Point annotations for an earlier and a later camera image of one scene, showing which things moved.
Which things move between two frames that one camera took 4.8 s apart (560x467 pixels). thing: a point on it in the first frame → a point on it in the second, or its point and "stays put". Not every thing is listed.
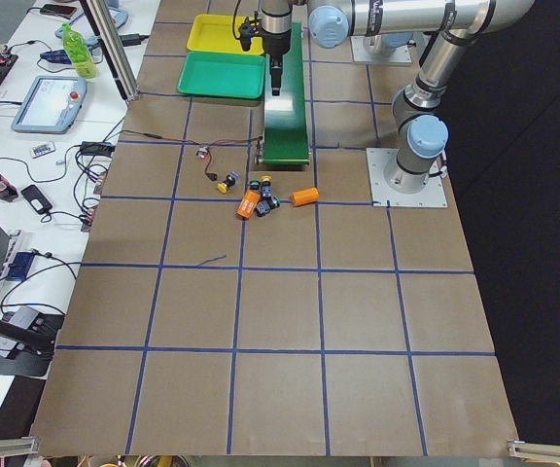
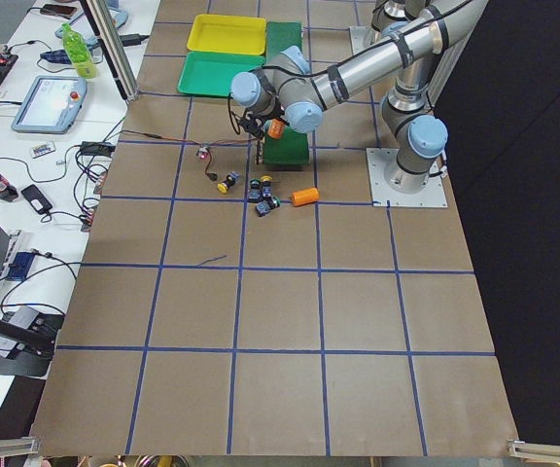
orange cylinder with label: (248, 203) → (275, 128)
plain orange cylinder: (303, 197) stays put
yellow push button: (266, 190) stays put
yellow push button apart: (228, 182) stays put
